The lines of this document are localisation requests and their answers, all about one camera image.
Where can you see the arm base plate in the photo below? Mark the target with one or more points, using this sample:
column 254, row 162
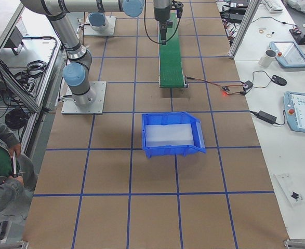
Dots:
column 90, row 103
column 101, row 31

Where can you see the teach pendant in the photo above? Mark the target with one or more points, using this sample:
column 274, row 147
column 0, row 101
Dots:
column 294, row 103
column 289, row 55

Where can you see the black computer mouse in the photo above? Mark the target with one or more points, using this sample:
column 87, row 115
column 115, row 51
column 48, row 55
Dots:
column 279, row 80

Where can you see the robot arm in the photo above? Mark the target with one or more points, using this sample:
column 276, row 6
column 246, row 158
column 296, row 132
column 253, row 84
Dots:
column 76, row 73
column 98, row 21

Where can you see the blue plastic bin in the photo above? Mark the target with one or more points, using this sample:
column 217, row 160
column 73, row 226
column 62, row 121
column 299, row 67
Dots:
column 171, row 133

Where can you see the lower teach pendant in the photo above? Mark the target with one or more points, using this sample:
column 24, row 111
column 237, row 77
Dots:
column 294, row 103

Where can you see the small black controller box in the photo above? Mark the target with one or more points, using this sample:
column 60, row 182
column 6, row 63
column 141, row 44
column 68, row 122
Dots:
column 247, row 86

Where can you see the black power adapter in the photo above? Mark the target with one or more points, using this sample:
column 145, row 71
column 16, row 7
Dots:
column 266, row 117

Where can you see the upper teach pendant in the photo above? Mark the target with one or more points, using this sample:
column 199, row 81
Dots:
column 289, row 55

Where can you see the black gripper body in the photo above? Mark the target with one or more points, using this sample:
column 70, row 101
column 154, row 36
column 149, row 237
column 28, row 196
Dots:
column 160, row 14

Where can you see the white mug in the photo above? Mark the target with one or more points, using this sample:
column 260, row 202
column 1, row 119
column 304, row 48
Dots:
column 267, row 58

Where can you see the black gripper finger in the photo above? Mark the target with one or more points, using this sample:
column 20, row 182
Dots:
column 161, row 30
column 164, row 33

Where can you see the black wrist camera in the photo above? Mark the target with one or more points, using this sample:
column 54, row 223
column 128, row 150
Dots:
column 178, row 7

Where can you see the aluminium frame post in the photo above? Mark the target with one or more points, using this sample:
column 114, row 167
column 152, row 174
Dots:
column 247, row 19

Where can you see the seated person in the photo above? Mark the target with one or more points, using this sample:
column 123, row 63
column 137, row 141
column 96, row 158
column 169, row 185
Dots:
column 17, row 178

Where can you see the green conveyor belt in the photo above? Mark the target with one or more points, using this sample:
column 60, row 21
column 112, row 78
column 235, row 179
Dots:
column 171, row 70

